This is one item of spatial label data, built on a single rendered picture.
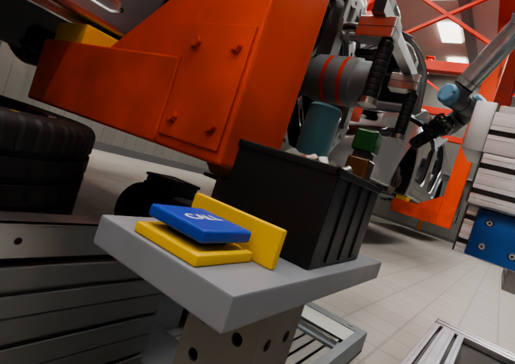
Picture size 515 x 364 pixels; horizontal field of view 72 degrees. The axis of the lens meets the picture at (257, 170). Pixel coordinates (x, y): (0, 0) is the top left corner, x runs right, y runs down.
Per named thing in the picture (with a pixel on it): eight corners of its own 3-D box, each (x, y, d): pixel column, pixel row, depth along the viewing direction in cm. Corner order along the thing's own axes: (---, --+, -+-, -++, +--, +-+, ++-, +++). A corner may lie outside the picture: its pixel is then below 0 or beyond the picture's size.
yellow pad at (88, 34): (101, 62, 103) (106, 45, 102) (130, 67, 95) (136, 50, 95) (52, 40, 91) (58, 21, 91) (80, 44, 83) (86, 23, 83)
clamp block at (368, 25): (359, 44, 88) (366, 24, 87) (396, 47, 83) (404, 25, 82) (353, 34, 83) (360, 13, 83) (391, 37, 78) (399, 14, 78)
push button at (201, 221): (195, 227, 38) (201, 207, 38) (246, 253, 34) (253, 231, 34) (142, 225, 32) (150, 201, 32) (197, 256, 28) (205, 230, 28)
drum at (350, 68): (310, 105, 116) (324, 63, 116) (373, 117, 105) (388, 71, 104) (291, 90, 105) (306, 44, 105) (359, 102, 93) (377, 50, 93)
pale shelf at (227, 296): (292, 241, 70) (297, 226, 70) (376, 278, 60) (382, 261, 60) (91, 243, 34) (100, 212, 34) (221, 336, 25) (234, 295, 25)
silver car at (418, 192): (354, 189, 838) (375, 125, 835) (438, 216, 734) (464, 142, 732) (228, 141, 426) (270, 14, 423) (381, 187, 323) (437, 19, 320)
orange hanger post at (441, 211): (391, 210, 454) (454, 26, 450) (450, 229, 417) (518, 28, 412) (389, 209, 441) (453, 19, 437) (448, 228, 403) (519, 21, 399)
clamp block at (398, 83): (390, 92, 116) (395, 76, 116) (418, 96, 111) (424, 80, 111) (386, 86, 112) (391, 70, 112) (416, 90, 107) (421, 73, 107)
